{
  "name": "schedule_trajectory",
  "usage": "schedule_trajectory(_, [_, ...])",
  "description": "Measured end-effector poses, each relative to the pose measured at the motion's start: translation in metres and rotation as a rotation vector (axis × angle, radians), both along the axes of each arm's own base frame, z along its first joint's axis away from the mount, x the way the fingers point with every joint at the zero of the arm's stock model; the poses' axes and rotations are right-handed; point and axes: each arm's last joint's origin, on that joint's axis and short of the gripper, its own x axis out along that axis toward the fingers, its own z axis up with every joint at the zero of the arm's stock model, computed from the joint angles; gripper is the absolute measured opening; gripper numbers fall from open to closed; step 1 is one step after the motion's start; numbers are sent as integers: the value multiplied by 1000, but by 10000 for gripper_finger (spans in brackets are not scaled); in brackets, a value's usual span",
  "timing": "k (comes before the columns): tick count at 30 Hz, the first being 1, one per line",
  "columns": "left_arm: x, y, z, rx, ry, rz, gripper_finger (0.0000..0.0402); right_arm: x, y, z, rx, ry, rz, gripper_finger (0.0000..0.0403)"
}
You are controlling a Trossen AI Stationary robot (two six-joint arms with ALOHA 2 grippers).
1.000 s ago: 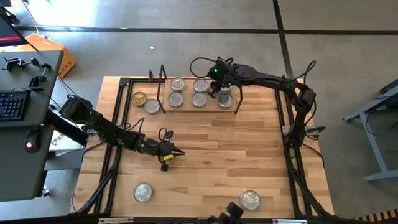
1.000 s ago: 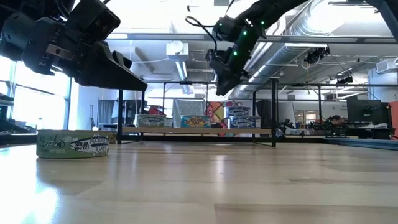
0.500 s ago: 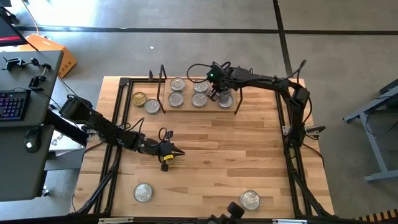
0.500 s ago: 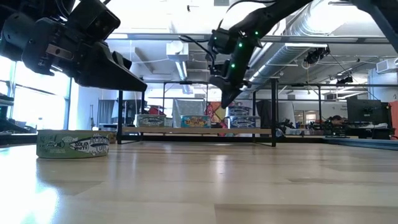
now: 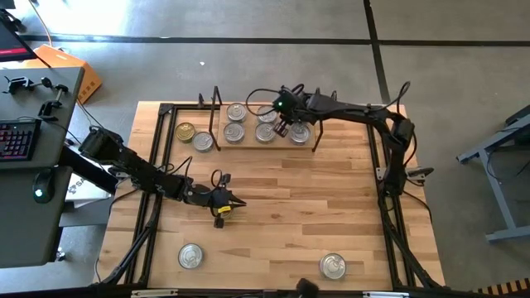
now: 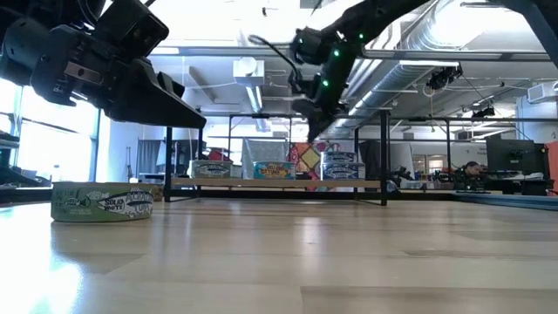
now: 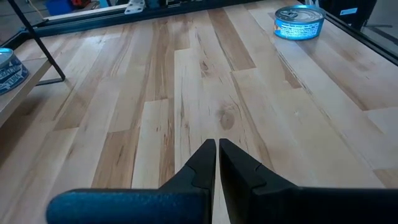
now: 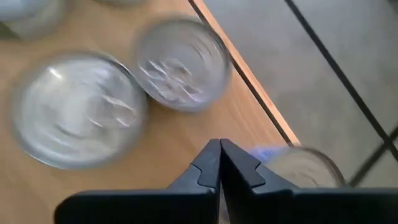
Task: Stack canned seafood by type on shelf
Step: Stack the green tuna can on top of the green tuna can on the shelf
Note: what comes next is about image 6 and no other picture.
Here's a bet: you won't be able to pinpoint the silver overhead rig beam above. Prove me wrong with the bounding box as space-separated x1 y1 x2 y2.
150 45 550 61

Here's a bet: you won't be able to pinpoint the wooden shelf black wire legs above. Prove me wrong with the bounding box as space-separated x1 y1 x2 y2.
163 108 391 208

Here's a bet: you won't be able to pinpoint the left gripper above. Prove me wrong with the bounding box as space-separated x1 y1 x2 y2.
30 24 207 130

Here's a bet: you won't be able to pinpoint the green tuna can gold lid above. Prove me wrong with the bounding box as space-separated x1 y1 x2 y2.
50 181 155 224

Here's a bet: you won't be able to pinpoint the person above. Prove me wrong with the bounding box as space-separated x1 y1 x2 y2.
455 160 485 189

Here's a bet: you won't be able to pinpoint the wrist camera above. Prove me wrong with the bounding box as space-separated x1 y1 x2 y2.
289 26 326 66
93 0 170 60

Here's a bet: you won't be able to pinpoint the blue label tuna can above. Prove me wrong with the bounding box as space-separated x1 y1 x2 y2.
320 161 367 181
320 150 358 164

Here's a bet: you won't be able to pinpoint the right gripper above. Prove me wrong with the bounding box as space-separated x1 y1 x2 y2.
290 69 350 143

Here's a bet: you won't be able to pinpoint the black background monitor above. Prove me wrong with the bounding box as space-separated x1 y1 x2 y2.
487 139 546 175

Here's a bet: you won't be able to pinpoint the large bright window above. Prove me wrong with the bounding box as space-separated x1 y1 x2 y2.
0 78 102 184

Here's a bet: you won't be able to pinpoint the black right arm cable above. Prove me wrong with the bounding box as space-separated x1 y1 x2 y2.
248 34 303 84

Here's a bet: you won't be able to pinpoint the ceiling strip light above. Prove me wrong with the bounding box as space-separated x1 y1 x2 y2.
398 59 461 69

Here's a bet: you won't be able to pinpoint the white ceiling box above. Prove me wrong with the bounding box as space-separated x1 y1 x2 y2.
233 57 266 87

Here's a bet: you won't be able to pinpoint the colourful patchwork panel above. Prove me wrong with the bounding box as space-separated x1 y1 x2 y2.
287 141 323 192

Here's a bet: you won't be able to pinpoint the grey curtain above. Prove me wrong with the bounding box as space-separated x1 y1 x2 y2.
137 139 162 175

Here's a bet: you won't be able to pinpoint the orange panel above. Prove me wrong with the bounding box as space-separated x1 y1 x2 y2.
544 140 558 195

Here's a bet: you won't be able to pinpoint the green tuna can silver lid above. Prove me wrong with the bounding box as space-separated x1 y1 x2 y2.
188 160 243 180

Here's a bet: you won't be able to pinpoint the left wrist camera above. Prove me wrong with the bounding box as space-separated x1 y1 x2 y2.
93 0 170 60

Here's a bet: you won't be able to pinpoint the silver ribbed ventilation duct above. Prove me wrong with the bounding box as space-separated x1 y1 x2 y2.
339 0 498 136

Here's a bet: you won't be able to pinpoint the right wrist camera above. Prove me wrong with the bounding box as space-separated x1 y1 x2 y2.
289 26 326 66

